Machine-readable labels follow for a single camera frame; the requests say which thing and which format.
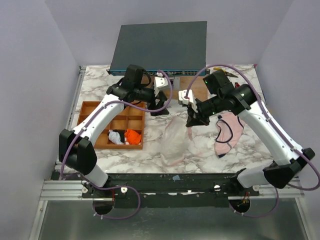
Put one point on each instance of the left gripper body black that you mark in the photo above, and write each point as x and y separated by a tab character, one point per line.
153	105

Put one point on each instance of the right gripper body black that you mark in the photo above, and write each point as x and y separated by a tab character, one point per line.
195	113

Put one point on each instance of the white pink-trimmed underwear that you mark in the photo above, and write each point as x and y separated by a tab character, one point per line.
175	141

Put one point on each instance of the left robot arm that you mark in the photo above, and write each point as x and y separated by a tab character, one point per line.
76	146

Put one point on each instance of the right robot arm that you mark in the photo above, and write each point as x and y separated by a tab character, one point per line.
289	157

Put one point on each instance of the pink navy-trimmed underwear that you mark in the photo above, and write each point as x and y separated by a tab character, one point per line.
230	128

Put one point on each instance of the wooden base board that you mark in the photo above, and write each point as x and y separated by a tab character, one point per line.
198	87

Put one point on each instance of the brown compartment tray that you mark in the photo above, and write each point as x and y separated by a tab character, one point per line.
129	118

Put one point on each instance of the orange rolled cloth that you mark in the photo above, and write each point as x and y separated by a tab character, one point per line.
132	137

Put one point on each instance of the white rolled cloth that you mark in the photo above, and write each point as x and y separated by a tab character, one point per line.
116	137

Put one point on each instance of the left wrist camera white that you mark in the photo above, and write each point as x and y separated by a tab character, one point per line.
160	84

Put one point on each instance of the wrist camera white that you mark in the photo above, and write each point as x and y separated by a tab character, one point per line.
160	84
186	97

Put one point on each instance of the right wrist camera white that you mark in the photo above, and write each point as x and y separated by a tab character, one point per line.
186	97

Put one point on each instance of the grey metal stand bracket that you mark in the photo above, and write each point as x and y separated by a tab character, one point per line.
176	83

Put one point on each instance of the yellow handled pliers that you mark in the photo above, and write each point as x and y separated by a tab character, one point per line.
229	74

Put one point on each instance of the network switch grey blue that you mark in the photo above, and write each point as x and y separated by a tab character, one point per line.
178	48

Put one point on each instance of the black mounting rail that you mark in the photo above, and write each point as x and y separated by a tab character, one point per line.
168	190

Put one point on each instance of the aluminium frame rail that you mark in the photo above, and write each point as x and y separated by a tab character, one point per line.
55	189

